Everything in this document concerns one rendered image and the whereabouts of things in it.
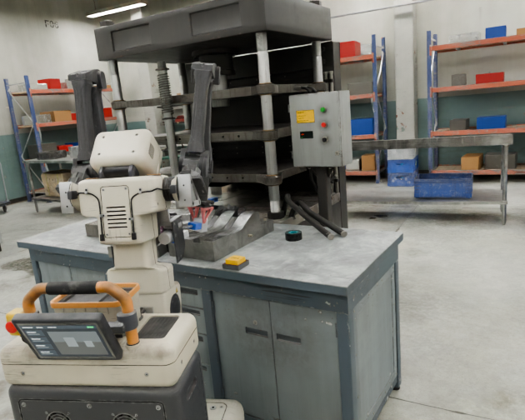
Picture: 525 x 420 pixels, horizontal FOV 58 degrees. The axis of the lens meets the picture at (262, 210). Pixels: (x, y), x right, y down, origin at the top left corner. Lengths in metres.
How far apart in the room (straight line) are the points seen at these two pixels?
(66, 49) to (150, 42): 8.16
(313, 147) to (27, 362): 1.75
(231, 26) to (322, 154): 0.85
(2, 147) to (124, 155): 8.40
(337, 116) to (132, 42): 1.40
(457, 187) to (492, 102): 3.04
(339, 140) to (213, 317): 1.14
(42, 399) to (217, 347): 0.85
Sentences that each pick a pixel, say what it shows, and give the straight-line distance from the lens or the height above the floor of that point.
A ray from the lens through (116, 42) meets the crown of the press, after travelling 3.30.
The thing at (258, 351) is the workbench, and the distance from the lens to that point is 2.06.
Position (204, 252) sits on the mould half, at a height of 0.84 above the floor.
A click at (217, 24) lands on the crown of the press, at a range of 2.76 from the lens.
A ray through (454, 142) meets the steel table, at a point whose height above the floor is 0.88.
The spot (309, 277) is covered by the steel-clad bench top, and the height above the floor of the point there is 0.80.
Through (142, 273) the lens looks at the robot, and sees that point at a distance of 1.73.
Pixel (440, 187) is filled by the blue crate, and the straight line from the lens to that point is 5.53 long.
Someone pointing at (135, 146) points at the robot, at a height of 1.33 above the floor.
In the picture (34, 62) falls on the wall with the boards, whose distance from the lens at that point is 10.65.
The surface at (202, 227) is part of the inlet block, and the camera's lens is 2.02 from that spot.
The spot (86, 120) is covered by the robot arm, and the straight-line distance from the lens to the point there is 1.92.
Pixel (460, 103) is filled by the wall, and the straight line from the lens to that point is 8.36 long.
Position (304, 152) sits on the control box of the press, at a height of 1.15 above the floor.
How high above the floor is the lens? 1.43
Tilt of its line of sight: 13 degrees down
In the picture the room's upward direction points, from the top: 5 degrees counter-clockwise
